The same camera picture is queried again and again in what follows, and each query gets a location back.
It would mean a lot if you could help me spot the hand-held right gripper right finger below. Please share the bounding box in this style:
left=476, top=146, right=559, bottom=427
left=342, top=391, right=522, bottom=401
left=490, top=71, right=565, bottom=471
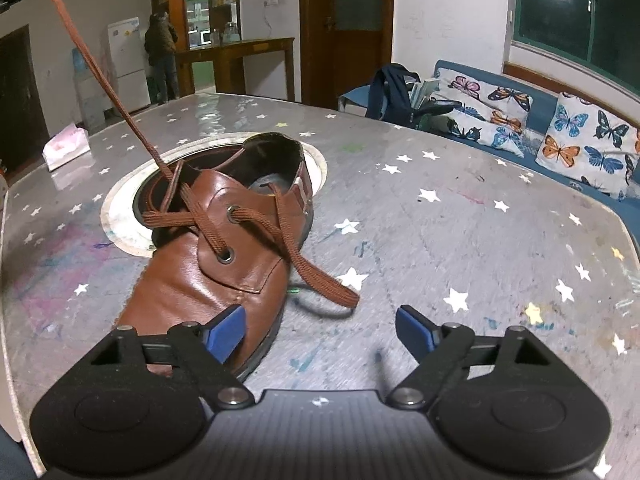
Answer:
left=387, top=304, right=553, bottom=409

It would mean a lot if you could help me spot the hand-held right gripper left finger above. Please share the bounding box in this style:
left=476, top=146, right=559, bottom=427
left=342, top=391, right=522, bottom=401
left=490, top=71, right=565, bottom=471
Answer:
left=85, top=304, right=256, bottom=409

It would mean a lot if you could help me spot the brown leather shoe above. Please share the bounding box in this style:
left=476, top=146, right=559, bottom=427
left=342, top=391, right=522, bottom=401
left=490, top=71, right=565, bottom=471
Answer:
left=114, top=131, right=316, bottom=383

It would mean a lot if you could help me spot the brown shoelace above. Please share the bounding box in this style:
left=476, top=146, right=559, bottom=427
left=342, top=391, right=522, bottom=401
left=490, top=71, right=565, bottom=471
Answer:
left=47, top=0, right=361, bottom=308

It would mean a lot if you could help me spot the grey star print tablecloth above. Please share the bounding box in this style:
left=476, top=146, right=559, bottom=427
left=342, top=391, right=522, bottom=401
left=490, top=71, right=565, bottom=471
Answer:
left=0, top=91, right=640, bottom=480

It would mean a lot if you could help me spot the white refrigerator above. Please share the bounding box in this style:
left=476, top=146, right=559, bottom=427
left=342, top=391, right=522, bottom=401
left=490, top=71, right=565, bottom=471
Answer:
left=106, top=16, right=152, bottom=113

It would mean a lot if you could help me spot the dark wooden door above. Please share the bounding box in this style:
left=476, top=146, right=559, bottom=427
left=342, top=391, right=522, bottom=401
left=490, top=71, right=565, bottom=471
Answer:
left=0, top=25, right=51, bottom=176

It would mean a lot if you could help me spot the water dispenser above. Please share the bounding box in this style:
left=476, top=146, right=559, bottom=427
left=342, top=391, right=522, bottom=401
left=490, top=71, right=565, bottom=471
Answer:
left=71, top=47, right=113, bottom=131

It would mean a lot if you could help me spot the wooden shelf cabinet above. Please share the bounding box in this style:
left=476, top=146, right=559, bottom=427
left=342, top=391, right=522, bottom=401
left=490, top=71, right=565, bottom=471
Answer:
left=150, top=0, right=243, bottom=98

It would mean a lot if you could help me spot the round built-in induction cooktop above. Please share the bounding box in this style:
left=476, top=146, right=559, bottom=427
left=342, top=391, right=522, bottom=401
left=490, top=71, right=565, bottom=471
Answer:
left=100, top=134, right=328, bottom=257

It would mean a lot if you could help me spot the pink tissue packet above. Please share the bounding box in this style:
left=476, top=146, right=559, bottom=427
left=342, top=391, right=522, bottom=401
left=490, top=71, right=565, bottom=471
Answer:
left=42, top=124, right=91, bottom=172

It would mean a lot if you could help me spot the wooden bar counter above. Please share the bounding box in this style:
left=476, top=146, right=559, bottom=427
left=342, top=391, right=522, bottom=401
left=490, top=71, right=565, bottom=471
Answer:
left=175, top=37, right=296, bottom=101

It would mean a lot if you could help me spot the wide butterfly print pillow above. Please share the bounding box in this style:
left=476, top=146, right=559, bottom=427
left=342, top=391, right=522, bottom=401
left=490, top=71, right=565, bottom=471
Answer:
left=435, top=75, right=533, bottom=158

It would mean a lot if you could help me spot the dark blue backpack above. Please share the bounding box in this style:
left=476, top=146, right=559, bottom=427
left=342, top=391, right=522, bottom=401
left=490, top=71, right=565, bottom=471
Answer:
left=364, top=64, right=463, bottom=126

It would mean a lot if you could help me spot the stack of books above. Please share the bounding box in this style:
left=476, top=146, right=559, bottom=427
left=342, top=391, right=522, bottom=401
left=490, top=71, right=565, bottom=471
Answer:
left=410, top=79, right=441, bottom=108

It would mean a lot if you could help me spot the square butterfly print pillow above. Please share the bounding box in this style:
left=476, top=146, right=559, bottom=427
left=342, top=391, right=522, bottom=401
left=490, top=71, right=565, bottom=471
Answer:
left=535, top=91, right=640, bottom=201

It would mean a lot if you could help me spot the blue sofa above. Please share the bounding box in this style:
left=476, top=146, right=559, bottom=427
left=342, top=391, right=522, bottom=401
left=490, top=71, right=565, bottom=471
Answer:
left=337, top=59, right=640, bottom=241

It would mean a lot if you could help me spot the brown wooden door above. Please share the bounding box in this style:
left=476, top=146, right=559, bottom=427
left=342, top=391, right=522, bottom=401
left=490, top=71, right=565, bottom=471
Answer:
left=299, top=0, right=396, bottom=111

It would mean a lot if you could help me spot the green framed window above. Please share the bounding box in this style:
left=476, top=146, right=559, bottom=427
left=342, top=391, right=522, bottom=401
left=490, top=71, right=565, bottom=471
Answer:
left=512, top=0, right=640, bottom=93

